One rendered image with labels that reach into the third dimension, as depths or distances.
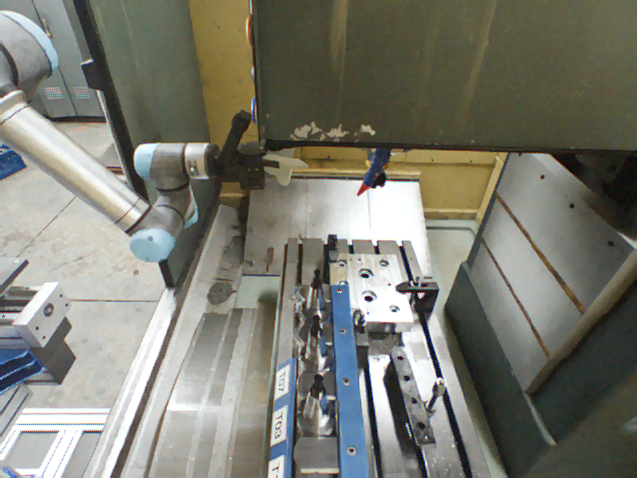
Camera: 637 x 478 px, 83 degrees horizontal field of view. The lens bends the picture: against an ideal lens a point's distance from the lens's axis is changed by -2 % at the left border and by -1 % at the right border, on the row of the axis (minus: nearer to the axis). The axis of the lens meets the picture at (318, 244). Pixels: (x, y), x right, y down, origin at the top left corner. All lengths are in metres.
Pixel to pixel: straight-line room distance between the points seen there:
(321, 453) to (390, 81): 0.51
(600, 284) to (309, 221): 1.27
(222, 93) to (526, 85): 1.53
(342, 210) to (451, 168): 0.62
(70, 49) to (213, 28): 3.76
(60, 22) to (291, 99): 5.03
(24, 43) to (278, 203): 1.27
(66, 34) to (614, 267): 5.27
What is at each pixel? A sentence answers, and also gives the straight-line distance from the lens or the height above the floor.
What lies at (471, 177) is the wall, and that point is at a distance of 2.14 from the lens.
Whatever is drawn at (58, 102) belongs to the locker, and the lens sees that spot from 5.70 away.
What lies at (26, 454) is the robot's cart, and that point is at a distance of 2.02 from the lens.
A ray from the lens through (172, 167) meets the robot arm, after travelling 0.82.
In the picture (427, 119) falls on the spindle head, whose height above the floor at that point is 1.66.
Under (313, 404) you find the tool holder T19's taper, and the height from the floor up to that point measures 1.28.
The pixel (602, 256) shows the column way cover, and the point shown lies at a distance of 0.89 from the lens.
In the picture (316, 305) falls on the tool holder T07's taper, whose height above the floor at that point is 1.25.
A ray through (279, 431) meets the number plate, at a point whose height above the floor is 0.94.
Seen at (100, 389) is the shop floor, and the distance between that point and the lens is 2.31.
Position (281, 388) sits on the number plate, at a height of 0.94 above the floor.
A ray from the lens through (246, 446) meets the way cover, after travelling 1.12.
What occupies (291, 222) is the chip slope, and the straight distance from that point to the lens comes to 1.81.
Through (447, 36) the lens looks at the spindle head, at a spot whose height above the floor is 1.74.
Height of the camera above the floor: 1.80
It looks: 39 degrees down
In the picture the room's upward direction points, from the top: 2 degrees clockwise
